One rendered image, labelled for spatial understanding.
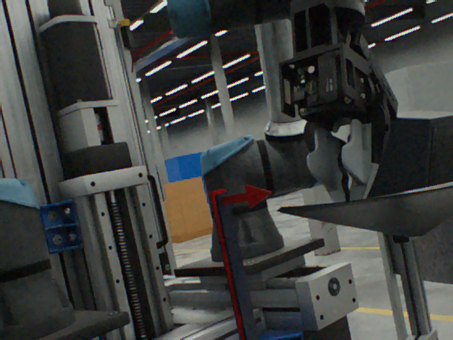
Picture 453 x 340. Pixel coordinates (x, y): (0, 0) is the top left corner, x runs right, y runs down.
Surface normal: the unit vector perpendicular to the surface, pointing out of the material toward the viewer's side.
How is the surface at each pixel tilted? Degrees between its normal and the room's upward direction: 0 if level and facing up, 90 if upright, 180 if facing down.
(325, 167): 85
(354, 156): 93
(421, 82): 90
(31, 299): 72
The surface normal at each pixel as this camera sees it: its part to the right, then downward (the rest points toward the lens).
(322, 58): -0.59, -0.14
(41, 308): 0.61, -0.40
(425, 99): 0.55, -0.07
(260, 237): 0.28, -0.32
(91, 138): 0.70, -0.11
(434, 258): -0.90, 0.21
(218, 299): -0.68, 0.18
